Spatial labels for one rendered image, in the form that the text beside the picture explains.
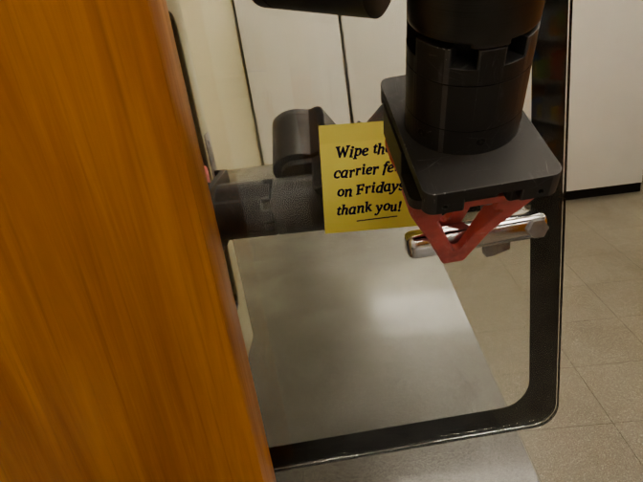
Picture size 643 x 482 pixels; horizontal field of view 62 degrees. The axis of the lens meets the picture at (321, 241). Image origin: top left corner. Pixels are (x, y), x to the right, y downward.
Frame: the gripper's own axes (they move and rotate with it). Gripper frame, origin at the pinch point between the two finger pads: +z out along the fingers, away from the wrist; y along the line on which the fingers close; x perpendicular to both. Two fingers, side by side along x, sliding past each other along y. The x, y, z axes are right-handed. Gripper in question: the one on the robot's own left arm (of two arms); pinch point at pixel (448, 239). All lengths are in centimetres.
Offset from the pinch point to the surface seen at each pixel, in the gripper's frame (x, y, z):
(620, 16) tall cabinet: 191, -263, 135
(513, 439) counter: 7.4, 3.5, 27.0
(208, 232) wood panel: -13.9, 2.0, -6.1
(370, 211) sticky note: -4.2, -4.2, 0.7
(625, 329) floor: 112, -84, 174
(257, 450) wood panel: -14.1, 8.6, 6.9
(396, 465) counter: -4.3, 4.2, 26.5
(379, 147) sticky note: -3.1, -6.1, -3.3
